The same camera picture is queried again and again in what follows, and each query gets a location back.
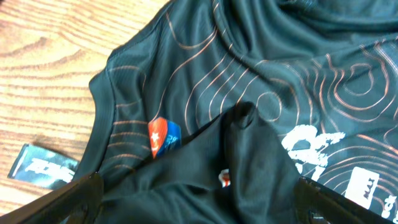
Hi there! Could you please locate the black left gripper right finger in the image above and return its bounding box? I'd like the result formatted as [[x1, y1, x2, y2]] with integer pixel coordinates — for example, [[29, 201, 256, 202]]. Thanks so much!
[[294, 177, 392, 224]]

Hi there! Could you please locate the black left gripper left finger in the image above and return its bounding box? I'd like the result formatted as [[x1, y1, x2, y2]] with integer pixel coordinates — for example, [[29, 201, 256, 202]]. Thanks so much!
[[1, 172, 104, 224]]

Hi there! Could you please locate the black patterned sports jersey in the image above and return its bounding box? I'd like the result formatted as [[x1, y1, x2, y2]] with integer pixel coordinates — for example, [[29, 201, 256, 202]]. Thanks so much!
[[7, 0, 398, 224]]

